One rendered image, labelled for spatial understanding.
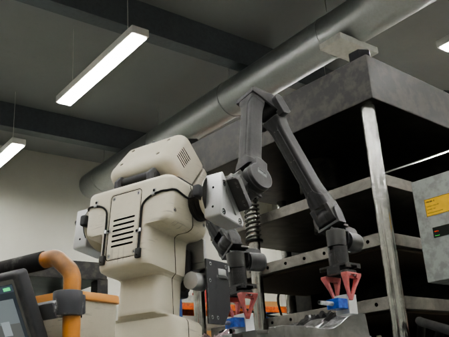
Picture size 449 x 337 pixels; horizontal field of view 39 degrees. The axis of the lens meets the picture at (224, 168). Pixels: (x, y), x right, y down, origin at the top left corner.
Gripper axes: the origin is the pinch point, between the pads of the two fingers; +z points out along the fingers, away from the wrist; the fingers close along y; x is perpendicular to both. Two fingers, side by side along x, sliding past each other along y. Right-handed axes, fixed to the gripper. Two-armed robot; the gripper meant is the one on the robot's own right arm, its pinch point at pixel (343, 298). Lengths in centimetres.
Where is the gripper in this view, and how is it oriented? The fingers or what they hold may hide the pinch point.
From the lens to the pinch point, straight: 184.7
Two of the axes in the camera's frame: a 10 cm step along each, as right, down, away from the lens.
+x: -7.6, -2.0, -6.2
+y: -6.5, 3.0, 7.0
